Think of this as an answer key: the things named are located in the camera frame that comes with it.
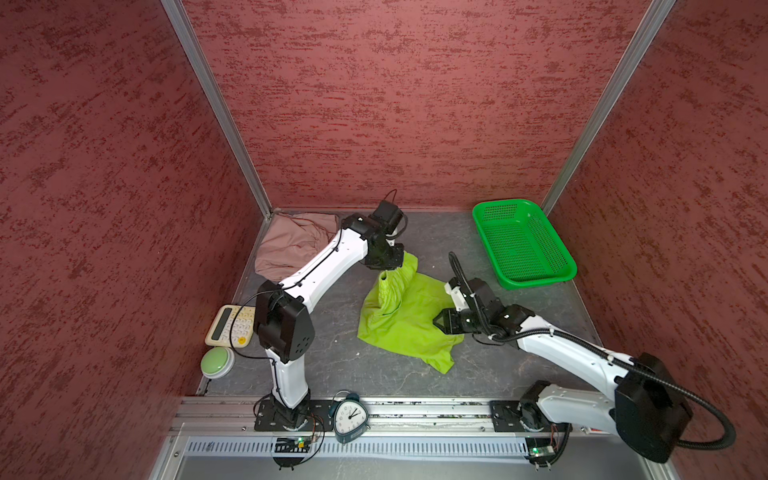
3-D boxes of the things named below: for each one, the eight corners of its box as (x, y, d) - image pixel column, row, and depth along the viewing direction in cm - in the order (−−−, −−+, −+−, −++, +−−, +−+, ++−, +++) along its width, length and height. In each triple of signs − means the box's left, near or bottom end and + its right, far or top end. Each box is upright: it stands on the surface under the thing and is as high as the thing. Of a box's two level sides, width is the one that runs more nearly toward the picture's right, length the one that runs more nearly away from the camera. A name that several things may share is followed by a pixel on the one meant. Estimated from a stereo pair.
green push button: (198, 378, 81) (194, 376, 79) (210, 349, 86) (206, 346, 84) (228, 378, 81) (224, 376, 79) (238, 349, 86) (235, 346, 84)
